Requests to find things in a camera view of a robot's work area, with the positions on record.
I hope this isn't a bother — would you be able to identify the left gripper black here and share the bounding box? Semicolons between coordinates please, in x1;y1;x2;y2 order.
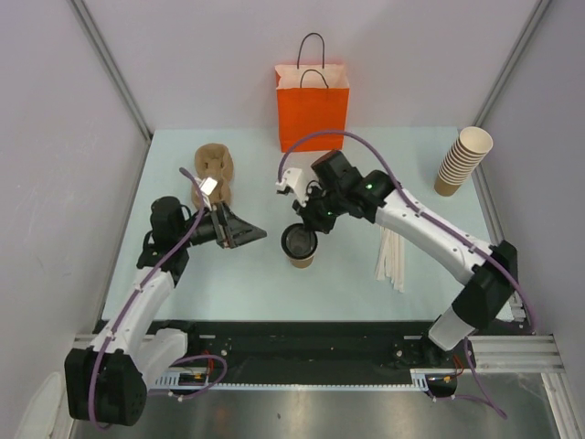
176;201;265;250

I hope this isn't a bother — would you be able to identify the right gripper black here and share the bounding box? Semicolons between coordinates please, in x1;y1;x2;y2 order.
292;183;346;235

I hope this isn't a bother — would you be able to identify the black coffee cup lid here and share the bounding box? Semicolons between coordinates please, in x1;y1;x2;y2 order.
281;223;318;261

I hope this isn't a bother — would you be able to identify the single brown paper cup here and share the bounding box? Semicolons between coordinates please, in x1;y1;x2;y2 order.
288;255;314;269

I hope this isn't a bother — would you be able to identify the orange paper bag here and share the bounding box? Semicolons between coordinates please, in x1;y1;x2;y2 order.
274;38;350;153

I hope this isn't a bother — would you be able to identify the stack of paper cups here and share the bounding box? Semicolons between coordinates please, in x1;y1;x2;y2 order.
434;126;494;197

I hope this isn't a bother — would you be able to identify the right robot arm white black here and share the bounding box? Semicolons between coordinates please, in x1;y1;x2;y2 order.
277;151;517;367

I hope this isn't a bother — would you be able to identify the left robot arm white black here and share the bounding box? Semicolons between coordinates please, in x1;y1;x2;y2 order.
64;197;267;428

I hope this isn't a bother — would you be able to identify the brown pulp cup carrier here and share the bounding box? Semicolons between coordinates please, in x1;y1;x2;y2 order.
194;143;234;206

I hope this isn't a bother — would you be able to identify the bundle of wrapped straws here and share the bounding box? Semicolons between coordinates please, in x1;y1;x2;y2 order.
375;228;406;293

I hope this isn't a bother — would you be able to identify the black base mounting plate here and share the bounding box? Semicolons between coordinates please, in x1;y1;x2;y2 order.
147;320;479;386

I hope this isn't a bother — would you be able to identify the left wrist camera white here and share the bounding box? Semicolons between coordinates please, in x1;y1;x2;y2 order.
197;177;218;198

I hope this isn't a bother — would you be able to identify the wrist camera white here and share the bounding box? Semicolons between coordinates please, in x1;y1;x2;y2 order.
276;167;308;207
197;177;218;198

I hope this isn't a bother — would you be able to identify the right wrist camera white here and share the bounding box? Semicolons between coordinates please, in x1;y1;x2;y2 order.
276;167;308;207

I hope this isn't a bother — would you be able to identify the white cable duct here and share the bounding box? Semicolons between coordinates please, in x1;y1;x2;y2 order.
150;369;431;392

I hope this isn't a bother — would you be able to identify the aluminium rail frame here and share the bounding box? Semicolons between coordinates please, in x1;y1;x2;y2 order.
71;336;584;438

